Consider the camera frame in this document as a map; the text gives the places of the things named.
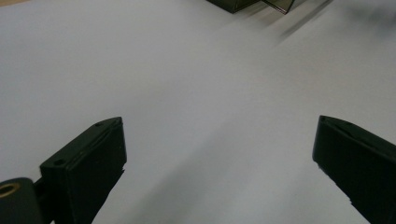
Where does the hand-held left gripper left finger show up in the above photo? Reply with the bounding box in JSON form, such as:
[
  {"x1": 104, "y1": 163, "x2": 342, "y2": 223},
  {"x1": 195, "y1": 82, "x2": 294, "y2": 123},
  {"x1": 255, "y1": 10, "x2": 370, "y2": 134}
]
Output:
[{"x1": 39, "y1": 116, "x2": 128, "y2": 224}]

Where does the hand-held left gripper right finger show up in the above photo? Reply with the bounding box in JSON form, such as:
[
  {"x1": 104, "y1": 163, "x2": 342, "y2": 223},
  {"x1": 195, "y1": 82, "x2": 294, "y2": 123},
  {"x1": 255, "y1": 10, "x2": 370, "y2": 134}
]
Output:
[{"x1": 312, "y1": 115, "x2": 396, "y2": 224}]

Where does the smoky transparent drawer organizer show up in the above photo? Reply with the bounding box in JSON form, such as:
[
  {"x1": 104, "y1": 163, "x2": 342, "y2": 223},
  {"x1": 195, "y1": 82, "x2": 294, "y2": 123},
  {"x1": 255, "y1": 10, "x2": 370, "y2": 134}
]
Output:
[{"x1": 205, "y1": 0, "x2": 262, "y2": 14}]

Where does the white table cover sheet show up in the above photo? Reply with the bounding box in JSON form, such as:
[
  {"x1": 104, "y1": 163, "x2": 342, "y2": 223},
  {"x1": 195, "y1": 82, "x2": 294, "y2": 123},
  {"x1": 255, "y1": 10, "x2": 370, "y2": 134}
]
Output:
[{"x1": 0, "y1": 0, "x2": 396, "y2": 224}]

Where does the light wooden table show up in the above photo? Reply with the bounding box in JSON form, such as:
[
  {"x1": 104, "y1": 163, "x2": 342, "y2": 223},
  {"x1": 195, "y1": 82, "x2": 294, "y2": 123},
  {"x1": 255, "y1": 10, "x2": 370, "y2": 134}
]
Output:
[{"x1": 0, "y1": 0, "x2": 31, "y2": 7}]

